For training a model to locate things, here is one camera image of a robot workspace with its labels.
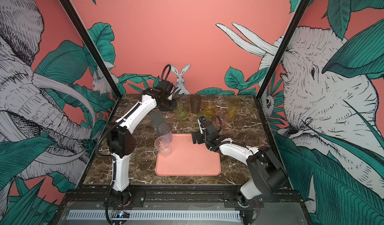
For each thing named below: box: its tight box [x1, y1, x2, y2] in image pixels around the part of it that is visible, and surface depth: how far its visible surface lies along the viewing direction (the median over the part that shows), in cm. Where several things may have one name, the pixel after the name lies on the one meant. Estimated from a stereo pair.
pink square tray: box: [155, 133, 222, 176], surface depth 87 cm
